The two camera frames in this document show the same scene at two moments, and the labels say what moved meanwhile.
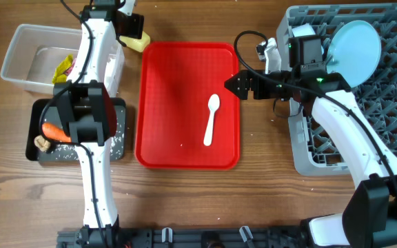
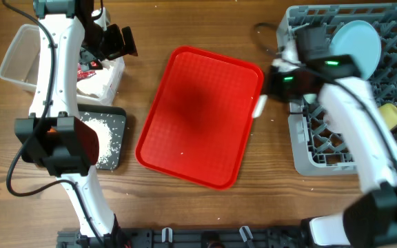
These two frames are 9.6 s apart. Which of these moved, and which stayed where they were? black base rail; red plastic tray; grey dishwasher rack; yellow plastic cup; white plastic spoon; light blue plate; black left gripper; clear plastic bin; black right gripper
Moved: white plastic spoon; yellow plastic cup; black left gripper; red plastic tray; black right gripper
Stayed: light blue plate; clear plastic bin; grey dishwasher rack; black base rail
